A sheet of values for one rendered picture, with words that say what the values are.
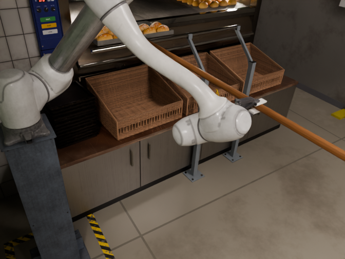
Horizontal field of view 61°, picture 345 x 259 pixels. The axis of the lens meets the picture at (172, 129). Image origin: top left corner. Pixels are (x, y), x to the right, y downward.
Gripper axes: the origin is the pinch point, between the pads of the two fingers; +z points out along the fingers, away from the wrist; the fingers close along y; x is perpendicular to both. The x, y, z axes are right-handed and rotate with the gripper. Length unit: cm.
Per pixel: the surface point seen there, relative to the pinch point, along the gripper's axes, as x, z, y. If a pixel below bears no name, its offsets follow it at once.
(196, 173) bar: -74, 44, 118
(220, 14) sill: -134, 104, 2
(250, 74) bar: -74, 87, 33
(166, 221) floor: -48, -6, 119
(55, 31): -131, -42, 0
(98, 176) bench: -79, -42, 82
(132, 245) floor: -44, -36, 120
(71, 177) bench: -79, -60, 74
